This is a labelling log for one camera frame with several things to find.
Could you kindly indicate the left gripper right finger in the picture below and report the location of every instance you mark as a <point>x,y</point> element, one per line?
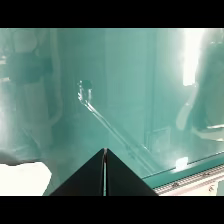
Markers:
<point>123,181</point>

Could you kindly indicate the silver frame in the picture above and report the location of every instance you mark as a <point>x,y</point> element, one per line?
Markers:
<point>193,181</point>

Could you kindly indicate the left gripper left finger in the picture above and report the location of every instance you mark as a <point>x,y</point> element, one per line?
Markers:
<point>89,180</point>

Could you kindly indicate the white garment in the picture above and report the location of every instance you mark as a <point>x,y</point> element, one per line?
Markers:
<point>21,180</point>

